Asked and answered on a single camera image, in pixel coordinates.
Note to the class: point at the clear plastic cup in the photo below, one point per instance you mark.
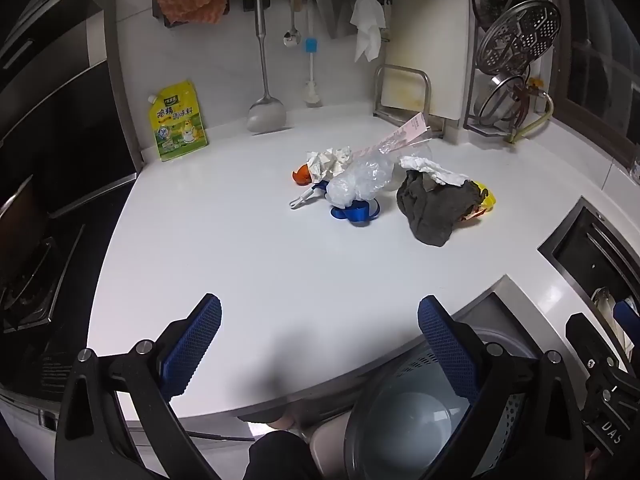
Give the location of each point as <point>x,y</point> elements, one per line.
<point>415,152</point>

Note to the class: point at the perforated steel steamer plate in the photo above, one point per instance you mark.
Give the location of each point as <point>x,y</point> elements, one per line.
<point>520,35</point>

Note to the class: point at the person's leg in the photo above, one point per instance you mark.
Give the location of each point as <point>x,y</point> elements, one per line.
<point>280,455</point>

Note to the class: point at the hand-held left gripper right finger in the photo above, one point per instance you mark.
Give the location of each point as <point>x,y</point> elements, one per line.
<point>445,345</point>

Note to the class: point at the yellow-green seasoning pouch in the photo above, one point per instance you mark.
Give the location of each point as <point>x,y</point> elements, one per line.
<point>177,125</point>

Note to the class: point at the long pink receipt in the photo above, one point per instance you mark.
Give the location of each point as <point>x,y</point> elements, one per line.
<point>405,132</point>

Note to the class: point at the black sink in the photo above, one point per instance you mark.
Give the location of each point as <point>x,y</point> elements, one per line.
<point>585,250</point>

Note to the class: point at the hanging white paper towel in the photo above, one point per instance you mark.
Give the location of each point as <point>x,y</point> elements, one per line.
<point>367,25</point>

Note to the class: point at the dark grey cloth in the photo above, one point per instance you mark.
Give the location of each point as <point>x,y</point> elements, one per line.
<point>430,210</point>

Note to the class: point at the black metal lid rack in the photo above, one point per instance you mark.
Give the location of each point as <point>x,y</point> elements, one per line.
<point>480,127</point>

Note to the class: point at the yellow-green tube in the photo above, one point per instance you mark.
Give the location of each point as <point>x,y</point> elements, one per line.
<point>547,110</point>

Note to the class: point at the orange peel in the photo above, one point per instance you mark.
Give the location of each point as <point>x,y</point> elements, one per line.
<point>300,176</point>

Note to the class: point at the steel spatula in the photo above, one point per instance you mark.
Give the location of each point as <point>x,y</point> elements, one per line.
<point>266,117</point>

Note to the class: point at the black range hood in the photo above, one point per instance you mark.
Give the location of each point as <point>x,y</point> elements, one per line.
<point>50,110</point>

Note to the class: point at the white cutting board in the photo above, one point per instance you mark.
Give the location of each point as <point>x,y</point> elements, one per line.
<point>430,35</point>

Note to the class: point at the glass mug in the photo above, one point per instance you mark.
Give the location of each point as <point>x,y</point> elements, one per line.
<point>636,170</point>

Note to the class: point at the yellow wrapper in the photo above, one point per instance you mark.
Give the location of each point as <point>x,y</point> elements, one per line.
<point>486,197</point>

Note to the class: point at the white plastic utensil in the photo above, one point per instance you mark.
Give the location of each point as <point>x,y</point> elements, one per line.
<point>300,202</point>

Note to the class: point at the steel spoon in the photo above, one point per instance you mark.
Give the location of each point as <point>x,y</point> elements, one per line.
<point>291,37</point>

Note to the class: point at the grey perforated waste bin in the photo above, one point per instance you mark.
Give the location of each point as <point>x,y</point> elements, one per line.
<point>415,410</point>

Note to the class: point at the orange dishcloth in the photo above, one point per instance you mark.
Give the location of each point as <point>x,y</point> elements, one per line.
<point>195,2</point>

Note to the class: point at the steel cutting board holder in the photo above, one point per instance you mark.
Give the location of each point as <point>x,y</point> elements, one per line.
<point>427,90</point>

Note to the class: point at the glass pot lid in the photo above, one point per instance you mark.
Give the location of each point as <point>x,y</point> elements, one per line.
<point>500,95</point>

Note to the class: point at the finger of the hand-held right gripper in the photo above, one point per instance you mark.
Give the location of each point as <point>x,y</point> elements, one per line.
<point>629,315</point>
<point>585,340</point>

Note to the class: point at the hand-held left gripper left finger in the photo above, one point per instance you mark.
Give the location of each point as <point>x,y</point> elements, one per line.
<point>197,340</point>

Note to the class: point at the black gas stove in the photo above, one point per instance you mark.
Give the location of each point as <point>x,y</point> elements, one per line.
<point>30,285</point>

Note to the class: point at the dark window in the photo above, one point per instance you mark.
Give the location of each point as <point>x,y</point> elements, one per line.
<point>600,60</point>

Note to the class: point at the white brush with blue head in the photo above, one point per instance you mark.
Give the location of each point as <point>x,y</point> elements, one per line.
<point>311,45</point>

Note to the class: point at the patterned paper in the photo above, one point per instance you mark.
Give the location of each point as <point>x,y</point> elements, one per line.
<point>330,160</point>

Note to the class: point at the white tissue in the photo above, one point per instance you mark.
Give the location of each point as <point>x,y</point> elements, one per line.
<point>435,170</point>

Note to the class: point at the clear plastic bag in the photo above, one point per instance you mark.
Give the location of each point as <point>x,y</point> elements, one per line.
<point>360,180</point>

